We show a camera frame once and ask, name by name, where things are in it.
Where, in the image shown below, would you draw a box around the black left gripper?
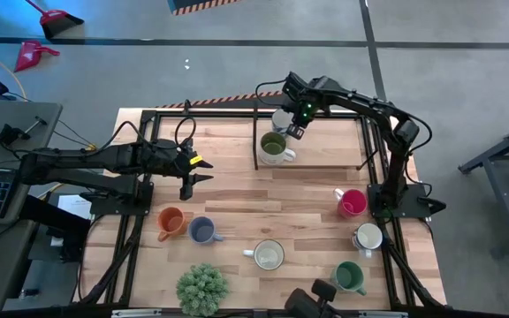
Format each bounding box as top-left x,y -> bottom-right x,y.
159,140 -> 215,186

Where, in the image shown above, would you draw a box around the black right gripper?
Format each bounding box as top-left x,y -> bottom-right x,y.
280,72 -> 333,140

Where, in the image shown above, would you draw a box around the white blue floral mug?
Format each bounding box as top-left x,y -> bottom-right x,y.
270,108 -> 294,136
351,222 -> 384,260

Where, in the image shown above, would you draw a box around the white mug green inside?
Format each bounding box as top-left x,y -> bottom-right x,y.
257,131 -> 298,167

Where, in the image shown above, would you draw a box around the orange faceted mug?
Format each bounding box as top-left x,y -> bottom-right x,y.
156,206 -> 189,243

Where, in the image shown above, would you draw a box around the grey-blue faceted mug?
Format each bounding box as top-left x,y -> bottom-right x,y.
187,216 -> 225,246

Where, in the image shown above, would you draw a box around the red mug white handle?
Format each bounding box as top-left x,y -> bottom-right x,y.
332,187 -> 368,219

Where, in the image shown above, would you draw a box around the yellow mug white handle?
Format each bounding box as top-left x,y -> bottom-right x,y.
242,238 -> 286,271

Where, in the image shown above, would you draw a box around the black metal wooden mug rack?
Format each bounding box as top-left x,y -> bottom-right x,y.
251,105 -> 378,172

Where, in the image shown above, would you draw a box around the black orange striped strip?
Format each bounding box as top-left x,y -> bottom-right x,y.
168,0 -> 242,17
156,90 -> 285,110

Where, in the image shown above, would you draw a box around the artificial green plant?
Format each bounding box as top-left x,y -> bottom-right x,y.
175,262 -> 231,317

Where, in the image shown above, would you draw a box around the white paper sheet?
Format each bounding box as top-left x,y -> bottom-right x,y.
57,193 -> 93,221

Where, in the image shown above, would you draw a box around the grey desk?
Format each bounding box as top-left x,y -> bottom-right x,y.
0,101 -> 64,313

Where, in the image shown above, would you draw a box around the black clamp tool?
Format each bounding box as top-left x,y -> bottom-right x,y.
0,117 -> 48,147

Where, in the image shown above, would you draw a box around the red broom black bristles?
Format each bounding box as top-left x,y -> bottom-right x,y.
24,0 -> 86,40

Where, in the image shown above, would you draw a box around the red dustpan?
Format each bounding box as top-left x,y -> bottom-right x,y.
14,40 -> 61,73

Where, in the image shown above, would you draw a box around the grey metal stand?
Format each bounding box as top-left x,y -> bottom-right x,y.
457,115 -> 509,260

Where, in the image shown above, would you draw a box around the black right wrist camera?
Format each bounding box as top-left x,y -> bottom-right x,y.
296,100 -> 316,124

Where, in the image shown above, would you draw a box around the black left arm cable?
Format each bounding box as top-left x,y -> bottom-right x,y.
173,115 -> 198,149

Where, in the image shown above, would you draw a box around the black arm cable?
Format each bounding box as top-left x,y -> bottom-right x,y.
254,78 -> 289,110
173,115 -> 198,149

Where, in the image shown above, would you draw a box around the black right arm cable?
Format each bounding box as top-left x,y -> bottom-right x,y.
254,78 -> 289,110

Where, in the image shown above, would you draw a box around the black table-level camera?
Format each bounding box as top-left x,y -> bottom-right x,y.
284,278 -> 339,318

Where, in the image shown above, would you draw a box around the yellow floor cable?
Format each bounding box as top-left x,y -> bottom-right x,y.
0,43 -> 28,101

